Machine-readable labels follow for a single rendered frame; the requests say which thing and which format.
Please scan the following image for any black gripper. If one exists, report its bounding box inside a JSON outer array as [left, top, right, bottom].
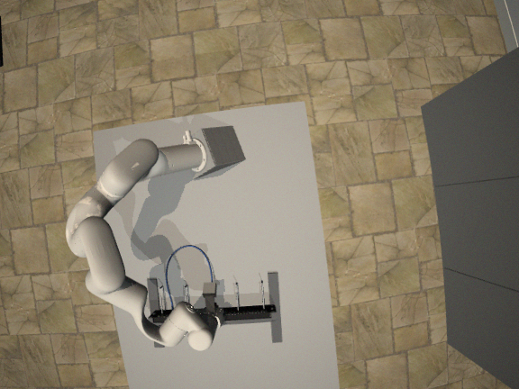
[[196, 303, 227, 329]]

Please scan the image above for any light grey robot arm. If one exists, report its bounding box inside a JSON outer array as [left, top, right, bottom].
[[66, 131, 218, 351]]

